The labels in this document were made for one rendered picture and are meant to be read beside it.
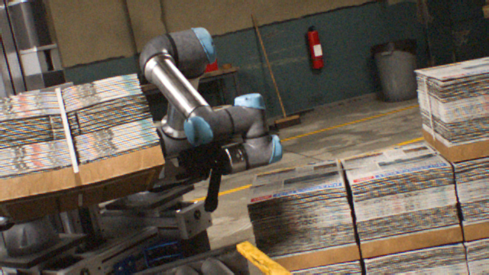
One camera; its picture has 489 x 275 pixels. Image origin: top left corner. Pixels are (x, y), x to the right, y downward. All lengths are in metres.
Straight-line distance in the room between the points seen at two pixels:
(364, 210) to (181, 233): 0.62
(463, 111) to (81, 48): 6.82
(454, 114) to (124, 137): 0.91
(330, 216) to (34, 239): 0.83
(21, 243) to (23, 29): 0.66
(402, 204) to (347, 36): 7.48
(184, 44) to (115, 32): 6.45
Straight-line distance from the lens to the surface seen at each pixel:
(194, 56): 2.04
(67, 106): 1.55
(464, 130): 1.96
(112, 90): 1.56
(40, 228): 2.01
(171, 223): 2.26
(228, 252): 1.65
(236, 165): 1.76
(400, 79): 9.02
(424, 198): 1.98
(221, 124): 1.72
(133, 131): 1.54
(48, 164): 1.52
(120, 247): 2.20
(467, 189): 2.00
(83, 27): 8.43
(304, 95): 9.11
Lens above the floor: 1.31
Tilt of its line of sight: 9 degrees down
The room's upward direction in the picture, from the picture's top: 12 degrees counter-clockwise
